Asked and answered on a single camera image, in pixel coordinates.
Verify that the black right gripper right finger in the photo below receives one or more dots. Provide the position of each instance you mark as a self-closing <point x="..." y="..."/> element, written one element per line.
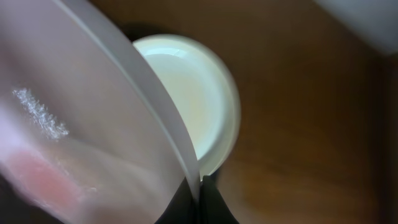
<point x="213" y="209"/>

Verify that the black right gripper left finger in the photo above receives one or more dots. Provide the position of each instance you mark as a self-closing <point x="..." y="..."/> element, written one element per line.
<point x="182" y="208"/>

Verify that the pink plate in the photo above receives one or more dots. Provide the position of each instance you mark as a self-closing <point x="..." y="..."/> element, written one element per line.
<point x="89" y="133"/>

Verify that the cream plate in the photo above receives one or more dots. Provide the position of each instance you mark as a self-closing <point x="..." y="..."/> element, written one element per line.
<point x="203" y="90"/>

